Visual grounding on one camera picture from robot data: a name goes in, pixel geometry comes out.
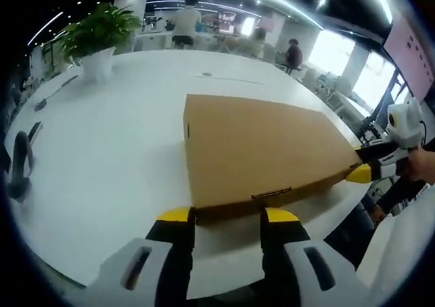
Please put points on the white flat device black top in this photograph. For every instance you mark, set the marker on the white flat device black top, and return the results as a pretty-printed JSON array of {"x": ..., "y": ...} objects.
[{"x": 35, "y": 132}]

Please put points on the brown cardboard shoe box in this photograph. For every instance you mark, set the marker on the brown cardboard shoe box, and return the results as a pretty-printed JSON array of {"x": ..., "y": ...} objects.
[{"x": 258, "y": 144}]

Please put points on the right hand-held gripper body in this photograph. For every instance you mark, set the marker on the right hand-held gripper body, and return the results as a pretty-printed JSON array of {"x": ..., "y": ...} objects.
[{"x": 406, "y": 123}]

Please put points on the potted green plant white pot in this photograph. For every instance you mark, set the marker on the potted green plant white pot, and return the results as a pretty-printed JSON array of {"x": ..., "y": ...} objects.
[{"x": 98, "y": 32}]

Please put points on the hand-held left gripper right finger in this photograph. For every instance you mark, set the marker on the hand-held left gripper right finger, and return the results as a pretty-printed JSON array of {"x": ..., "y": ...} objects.
[{"x": 278, "y": 263}]

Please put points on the grey curved headband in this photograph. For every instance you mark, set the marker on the grey curved headband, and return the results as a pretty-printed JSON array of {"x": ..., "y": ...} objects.
[{"x": 20, "y": 171}]

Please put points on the large pink wall screen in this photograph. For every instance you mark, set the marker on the large pink wall screen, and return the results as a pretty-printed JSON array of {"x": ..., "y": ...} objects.
[{"x": 413, "y": 52}]

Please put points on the person's right hand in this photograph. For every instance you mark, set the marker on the person's right hand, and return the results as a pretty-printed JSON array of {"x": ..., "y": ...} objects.
[{"x": 423, "y": 166}]

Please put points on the person's white shirt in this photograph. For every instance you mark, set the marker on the person's white shirt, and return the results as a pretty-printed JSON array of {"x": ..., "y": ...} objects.
[{"x": 401, "y": 252}]

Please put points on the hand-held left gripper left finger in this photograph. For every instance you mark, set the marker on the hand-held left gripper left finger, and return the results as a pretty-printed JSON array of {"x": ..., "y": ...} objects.
[{"x": 176, "y": 259}]

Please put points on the dark background monitor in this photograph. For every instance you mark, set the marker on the dark background monitor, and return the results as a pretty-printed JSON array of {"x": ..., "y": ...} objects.
[{"x": 227, "y": 21}]

